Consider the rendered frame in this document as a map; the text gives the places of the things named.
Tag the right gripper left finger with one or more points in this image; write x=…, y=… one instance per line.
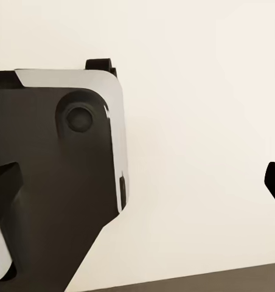
x=11, y=181

